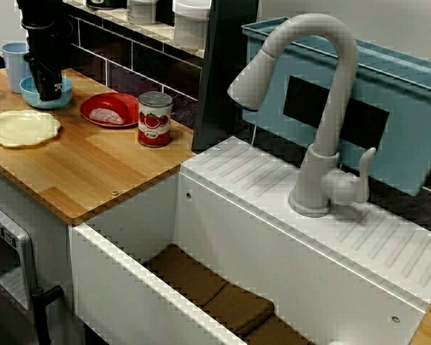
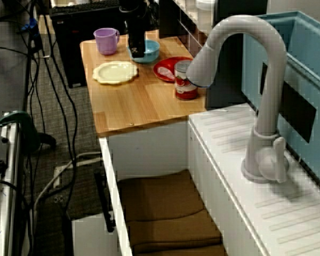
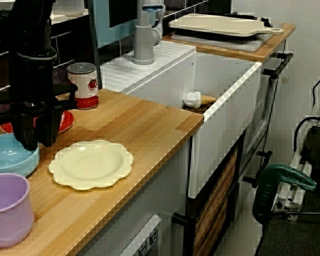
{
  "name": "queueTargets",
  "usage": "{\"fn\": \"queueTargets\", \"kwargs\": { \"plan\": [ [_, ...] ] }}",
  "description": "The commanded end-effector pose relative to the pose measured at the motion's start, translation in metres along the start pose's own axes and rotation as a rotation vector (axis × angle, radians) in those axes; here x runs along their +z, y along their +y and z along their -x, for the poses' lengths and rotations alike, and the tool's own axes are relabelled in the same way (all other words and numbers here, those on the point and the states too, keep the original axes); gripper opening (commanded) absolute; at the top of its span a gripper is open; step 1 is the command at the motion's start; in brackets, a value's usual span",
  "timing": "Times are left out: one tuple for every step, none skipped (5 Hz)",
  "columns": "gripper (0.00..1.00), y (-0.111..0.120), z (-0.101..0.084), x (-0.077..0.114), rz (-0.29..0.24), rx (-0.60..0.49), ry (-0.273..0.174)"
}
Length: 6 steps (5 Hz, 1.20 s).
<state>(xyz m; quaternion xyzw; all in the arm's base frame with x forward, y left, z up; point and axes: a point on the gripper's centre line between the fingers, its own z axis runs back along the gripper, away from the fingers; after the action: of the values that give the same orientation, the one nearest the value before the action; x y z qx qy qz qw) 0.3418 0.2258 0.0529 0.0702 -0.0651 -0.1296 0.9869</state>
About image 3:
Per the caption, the grey toy dishwasher panel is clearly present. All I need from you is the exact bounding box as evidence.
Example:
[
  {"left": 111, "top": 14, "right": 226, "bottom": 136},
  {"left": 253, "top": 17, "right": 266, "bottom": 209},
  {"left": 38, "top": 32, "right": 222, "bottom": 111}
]
[{"left": 119, "top": 213, "right": 163, "bottom": 256}]

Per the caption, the teal plastic bin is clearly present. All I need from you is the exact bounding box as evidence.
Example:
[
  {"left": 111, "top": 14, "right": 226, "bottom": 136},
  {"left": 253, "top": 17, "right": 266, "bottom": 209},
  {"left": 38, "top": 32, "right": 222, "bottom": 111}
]
[{"left": 92, "top": 0, "right": 138, "bottom": 49}]

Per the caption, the white toy stove slab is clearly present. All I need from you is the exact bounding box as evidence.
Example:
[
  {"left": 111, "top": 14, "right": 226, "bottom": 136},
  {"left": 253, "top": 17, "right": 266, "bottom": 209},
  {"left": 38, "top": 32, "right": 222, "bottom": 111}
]
[{"left": 162, "top": 33, "right": 273, "bottom": 53}]

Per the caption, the black cabinet handle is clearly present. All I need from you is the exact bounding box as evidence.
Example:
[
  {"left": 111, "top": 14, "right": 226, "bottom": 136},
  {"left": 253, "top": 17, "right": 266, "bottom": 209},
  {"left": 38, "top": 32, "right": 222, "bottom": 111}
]
[
  {"left": 172, "top": 212, "right": 197, "bottom": 256},
  {"left": 242, "top": 150, "right": 273, "bottom": 189},
  {"left": 263, "top": 52, "right": 294, "bottom": 80}
]

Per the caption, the black upright panel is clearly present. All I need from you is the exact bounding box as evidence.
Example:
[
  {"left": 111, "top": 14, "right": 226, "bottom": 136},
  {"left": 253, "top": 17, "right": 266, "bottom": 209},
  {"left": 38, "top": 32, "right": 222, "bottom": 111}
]
[{"left": 85, "top": 0, "right": 103, "bottom": 90}]

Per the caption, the cream scalloped plate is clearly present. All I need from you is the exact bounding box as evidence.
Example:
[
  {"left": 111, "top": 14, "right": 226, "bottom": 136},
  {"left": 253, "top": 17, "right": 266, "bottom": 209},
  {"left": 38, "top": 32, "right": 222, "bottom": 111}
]
[{"left": 48, "top": 139, "right": 135, "bottom": 190}]

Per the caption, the red plate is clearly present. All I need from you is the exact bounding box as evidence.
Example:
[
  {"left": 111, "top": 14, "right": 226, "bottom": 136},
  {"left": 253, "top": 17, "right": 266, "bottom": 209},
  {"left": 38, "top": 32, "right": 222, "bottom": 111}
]
[{"left": 0, "top": 110, "right": 75, "bottom": 134}]

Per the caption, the grey faucet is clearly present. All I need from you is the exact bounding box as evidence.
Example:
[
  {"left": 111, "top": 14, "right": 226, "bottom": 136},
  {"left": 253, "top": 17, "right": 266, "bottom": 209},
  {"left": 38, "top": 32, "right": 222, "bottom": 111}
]
[{"left": 133, "top": 0, "right": 166, "bottom": 65}]

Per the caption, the purple cup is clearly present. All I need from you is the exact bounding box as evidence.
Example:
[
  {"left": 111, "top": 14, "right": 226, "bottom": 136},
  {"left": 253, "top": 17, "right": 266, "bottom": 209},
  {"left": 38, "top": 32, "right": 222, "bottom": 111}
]
[{"left": 0, "top": 172, "right": 35, "bottom": 249}]

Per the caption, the light blue bowl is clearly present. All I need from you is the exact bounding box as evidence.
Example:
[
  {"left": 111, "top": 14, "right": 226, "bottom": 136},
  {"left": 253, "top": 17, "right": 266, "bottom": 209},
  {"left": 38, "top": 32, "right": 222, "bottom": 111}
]
[{"left": 0, "top": 133, "right": 41, "bottom": 178}]

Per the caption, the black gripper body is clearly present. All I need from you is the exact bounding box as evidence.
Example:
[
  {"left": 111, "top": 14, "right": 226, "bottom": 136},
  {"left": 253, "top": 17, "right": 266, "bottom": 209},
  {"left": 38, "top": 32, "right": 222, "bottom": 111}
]
[{"left": 0, "top": 53, "right": 78, "bottom": 126}]

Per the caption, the tomato soup can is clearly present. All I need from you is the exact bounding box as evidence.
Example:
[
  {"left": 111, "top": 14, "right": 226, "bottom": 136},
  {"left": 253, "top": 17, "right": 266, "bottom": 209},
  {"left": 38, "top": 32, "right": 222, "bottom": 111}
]
[{"left": 66, "top": 62, "right": 100, "bottom": 110}]

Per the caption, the white sink basin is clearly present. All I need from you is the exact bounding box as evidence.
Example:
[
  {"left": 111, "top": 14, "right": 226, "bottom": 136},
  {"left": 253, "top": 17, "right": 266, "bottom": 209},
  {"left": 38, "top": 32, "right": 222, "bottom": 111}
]
[{"left": 100, "top": 39, "right": 263, "bottom": 199}]

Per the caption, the white metal frame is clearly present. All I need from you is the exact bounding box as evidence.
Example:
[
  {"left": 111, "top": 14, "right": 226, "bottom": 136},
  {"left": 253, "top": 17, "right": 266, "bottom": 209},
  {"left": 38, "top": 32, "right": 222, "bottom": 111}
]
[{"left": 271, "top": 77, "right": 320, "bottom": 222}]

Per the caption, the cream cutting board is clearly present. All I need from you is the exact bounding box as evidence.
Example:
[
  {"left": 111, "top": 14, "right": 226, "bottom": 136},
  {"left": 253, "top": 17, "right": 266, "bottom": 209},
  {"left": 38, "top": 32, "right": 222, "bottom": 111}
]
[{"left": 168, "top": 13, "right": 285, "bottom": 37}]

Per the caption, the wooden slat panel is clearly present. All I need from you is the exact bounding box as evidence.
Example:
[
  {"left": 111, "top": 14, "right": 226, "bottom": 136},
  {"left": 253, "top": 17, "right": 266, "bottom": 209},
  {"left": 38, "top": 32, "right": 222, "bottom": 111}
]
[{"left": 193, "top": 146, "right": 238, "bottom": 256}]

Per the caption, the plain white canister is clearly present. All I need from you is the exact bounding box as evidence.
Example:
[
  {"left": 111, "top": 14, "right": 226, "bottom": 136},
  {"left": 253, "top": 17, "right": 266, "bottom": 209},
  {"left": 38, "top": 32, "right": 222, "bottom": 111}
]
[{"left": 52, "top": 0, "right": 85, "bottom": 16}]

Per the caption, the white ice cream cone toy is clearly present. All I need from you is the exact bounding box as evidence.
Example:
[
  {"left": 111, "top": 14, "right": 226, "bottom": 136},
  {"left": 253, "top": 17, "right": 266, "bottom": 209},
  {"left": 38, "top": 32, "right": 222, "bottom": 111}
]
[{"left": 183, "top": 91, "right": 217, "bottom": 109}]

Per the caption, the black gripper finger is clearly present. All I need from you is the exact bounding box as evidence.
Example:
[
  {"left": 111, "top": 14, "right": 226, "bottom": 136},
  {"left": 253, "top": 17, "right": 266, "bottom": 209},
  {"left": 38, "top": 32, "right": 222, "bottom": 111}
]
[
  {"left": 37, "top": 108, "right": 64, "bottom": 147},
  {"left": 12, "top": 113, "right": 40, "bottom": 151}
]

